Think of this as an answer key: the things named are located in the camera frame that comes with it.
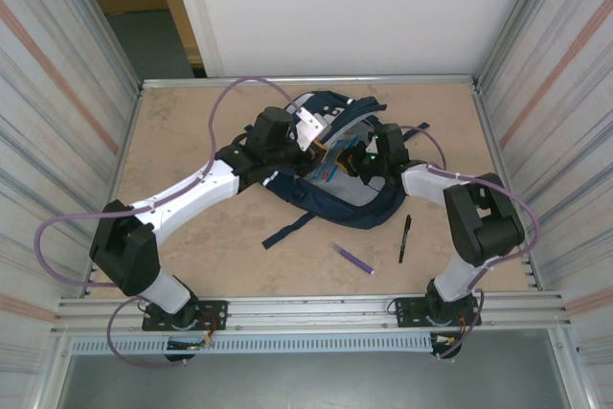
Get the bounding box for navy blue backpack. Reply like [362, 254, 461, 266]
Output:
[241, 90, 432, 251]

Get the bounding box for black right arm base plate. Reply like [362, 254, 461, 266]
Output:
[393, 297, 480, 329]

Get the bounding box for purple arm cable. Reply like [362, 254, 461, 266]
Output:
[399, 125, 541, 360]
[37, 76, 307, 370]

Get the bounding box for wide aluminium mounting rail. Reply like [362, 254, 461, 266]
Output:
[50, 291, 574, 336]

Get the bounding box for small circuit board with wires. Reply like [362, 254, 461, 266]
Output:
[428, 330, 465, 361]
[165, 331, 215, 363]

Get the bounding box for aluminium table edge rail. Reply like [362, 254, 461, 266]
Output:
[471, 82, 545, 291]
[83, 85, 145, 295]
[141, 74, 476, 90]

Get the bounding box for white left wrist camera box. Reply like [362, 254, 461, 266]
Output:
[292, 108, 331, 151]

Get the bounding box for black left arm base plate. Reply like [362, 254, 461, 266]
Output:
[142, 300, 229, 332]

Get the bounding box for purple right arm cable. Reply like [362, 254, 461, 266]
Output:
[399, 125, 541, 360]

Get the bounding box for purple pen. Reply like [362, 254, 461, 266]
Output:
[329, 241, 375, 276]

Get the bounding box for slotted grey cable duct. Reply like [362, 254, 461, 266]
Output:
[70, 334, 435, 355]

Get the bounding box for black marker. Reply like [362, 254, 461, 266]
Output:
[397, 215, 414, 264]

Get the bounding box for white blue supply packet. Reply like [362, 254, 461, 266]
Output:
[310, 135, 360, 185]

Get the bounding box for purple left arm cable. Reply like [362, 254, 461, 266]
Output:
[37, 76, 307, 370]

